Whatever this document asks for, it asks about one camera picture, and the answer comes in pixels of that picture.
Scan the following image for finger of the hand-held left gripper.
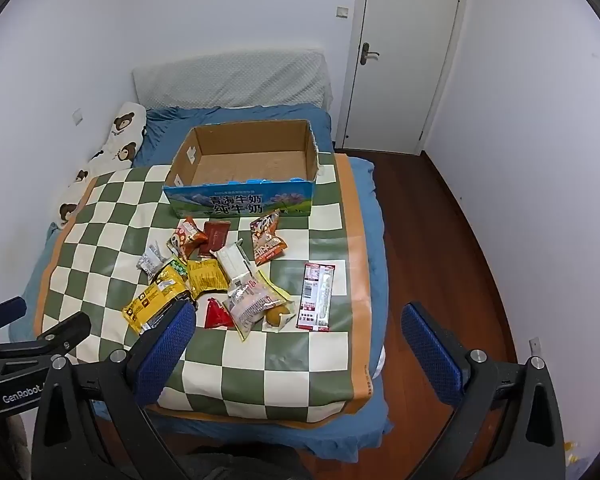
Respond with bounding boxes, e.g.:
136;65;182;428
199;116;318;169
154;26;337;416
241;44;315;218
0;296;27;335
0;311;92;361

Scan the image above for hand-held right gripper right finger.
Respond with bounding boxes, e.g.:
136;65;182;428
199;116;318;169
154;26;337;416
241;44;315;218
401;302;566;480

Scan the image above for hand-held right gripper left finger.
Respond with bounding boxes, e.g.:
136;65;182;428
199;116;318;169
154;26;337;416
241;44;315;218
32;300;198;480

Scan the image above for yellow black snack packet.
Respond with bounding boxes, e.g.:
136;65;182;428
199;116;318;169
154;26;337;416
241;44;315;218
121;265;196;337

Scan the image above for red triangular snack packet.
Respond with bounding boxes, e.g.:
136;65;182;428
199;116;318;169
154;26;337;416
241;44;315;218
205;297;233;331

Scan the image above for yellow sachet packet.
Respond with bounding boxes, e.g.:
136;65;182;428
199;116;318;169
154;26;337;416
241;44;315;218
186;258;229;301

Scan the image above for pink clear bread packet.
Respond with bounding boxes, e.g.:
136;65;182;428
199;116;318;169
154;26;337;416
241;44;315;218
224;277;286;341

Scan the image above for small silver snack packet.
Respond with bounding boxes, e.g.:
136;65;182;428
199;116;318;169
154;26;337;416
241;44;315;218
136;242;168;281

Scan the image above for white boxy snack packet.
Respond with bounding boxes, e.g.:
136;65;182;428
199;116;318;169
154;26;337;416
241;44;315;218
215;241;256;286

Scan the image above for clear packet with yellow pastry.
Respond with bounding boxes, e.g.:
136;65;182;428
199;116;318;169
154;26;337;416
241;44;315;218
257;270;296;333

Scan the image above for orange cartoon snack packet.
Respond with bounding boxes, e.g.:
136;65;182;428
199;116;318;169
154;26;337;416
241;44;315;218
167;216;208;261

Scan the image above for long red white packet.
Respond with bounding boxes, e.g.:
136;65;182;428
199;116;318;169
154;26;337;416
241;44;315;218
296;261;337;332

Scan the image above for dark red snack packet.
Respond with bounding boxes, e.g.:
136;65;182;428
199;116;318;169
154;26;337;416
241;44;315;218
200;220;231;258

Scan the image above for panda print snack packet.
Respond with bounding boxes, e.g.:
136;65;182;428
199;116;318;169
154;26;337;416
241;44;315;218
250;212;288;267

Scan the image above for cardboard box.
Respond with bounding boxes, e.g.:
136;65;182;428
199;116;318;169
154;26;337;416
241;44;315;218
162;120;321;218

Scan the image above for green white checkered mat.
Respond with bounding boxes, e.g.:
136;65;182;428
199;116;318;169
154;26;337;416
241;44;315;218
32;152;376;428

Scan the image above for bear print pillow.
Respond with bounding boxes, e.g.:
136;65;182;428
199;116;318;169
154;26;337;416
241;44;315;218
52;102;148;231

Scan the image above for white headboard cushion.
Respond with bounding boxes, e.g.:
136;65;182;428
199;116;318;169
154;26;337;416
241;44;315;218
132;50;331;108

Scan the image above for white door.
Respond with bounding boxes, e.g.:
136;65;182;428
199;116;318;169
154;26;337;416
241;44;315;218
340;0;468;153

